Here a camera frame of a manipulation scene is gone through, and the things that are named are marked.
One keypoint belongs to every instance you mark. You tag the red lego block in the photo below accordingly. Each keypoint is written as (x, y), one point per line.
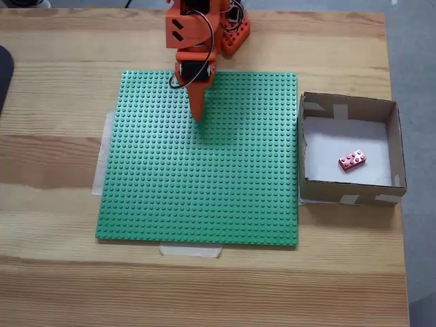
(352, 161)

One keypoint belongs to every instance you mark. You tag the green lego baseplate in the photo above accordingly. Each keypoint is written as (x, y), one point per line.
(153, 204)

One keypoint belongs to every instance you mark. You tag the brown cardboard box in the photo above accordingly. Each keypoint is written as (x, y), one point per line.
(320, 192)

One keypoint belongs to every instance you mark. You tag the long masking tape strip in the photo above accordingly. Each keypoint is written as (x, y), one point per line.
(102, 163)

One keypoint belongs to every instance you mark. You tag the white paper sheet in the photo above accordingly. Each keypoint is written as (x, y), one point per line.
(323, 153)

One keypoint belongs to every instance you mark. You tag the short masking tape strip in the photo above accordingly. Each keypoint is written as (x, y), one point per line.
(190, 252)

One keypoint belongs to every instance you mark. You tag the black rounded pad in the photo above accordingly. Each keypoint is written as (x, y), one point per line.
(5, 75)

